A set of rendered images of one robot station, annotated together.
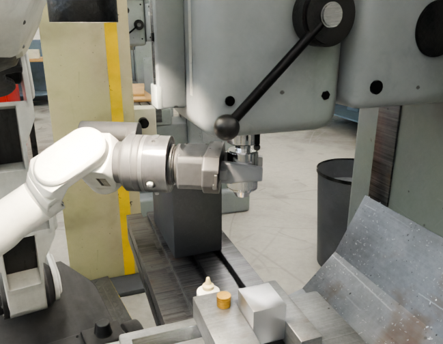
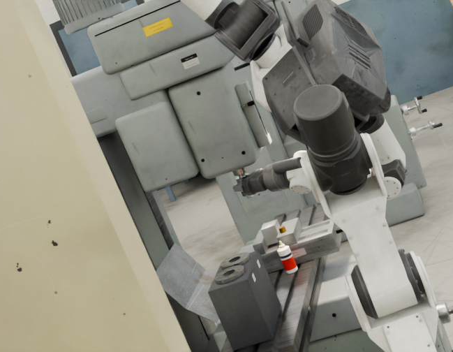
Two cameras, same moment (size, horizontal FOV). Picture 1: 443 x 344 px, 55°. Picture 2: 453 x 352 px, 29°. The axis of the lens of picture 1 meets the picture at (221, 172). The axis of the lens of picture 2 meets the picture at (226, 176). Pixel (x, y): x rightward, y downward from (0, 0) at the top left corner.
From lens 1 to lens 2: 3.29 m
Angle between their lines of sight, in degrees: 133
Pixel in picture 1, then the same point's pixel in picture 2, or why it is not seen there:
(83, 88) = not seen: outside the picture
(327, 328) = (248, 249)
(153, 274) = (301, 293)
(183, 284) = (287, 290)
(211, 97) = not seen: hidden behind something
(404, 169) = (146, 242)
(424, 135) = (140, 217)
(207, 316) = (292, 227)
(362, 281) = (196, 295)
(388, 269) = (186, 281)
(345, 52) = not seen: hidden behind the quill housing
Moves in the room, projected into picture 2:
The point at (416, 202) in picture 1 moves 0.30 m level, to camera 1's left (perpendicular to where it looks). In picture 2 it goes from (156, 251) to (227, 237)
